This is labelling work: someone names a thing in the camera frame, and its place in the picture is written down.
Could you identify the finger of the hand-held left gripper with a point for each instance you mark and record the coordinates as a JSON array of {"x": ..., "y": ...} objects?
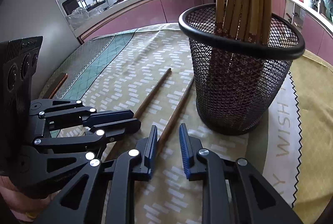
[
  {"x": 114, "y": 116},
  {"x": 122, "y": 128}
]

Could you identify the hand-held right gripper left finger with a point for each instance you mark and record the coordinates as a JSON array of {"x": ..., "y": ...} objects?
[{"x": 152, "y": 151}]

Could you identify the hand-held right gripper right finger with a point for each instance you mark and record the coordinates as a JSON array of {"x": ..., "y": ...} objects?
[{"x": 185, "y": 151}]

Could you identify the black mesh utensil basket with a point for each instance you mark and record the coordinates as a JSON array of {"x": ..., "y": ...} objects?
[{"x": 229, "y": 109}]

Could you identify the person's left hand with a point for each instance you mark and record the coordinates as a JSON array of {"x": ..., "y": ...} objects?
[{"x": 18, "y": 200}]

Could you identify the brown slim object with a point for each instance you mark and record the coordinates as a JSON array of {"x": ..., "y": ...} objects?
[{"x": 59, "y": 85}]

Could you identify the patterned lettered tablecloth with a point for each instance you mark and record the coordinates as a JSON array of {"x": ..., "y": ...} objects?
[{"x": 145, "y": 57}]

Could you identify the grey refrigerator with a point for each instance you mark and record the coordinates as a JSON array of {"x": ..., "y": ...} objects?
[{"x": 33, "y": 5}]

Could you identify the clear plastic bag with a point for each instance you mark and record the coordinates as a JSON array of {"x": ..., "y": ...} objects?
[{"x": 78, "y": 16}]

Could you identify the pink kitchen cabinets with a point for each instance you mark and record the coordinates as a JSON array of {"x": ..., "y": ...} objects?
[{"x": 145, "y": 8}]

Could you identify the yellow tablecloth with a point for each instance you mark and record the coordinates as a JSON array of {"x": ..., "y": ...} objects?
[{"x": 314, "y": 122}]

